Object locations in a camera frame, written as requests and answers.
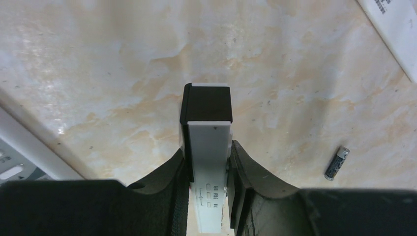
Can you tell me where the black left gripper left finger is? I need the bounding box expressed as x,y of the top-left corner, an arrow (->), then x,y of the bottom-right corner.
0,150 -> 189,236

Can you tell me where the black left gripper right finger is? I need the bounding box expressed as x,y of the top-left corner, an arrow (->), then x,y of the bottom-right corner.
227,140 -> 417,236

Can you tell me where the white remote battery cover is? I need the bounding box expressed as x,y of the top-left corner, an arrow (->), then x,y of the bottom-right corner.
358,0 -> 417,83

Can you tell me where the grey remote control with buttons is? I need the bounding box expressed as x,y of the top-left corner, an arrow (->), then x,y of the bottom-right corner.
0,109 -> 84,185

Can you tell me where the black AAA battery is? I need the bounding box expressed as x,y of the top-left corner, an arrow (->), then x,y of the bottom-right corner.
324,146 -> 350,181

